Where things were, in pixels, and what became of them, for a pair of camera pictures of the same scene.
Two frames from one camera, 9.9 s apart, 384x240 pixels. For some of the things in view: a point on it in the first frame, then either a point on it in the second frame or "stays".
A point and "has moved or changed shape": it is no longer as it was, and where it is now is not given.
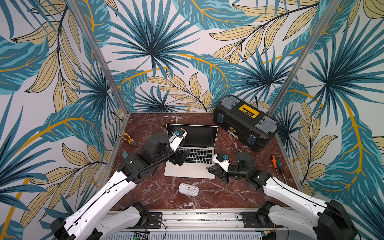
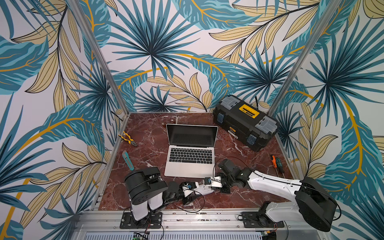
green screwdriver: (280, 167) stays
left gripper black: (176, 159) to (188, 200)
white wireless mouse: (188, 189) has moved or changed shape
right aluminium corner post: (314, 39) stays
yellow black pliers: (130, 141) stays
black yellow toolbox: (245, 123) stays
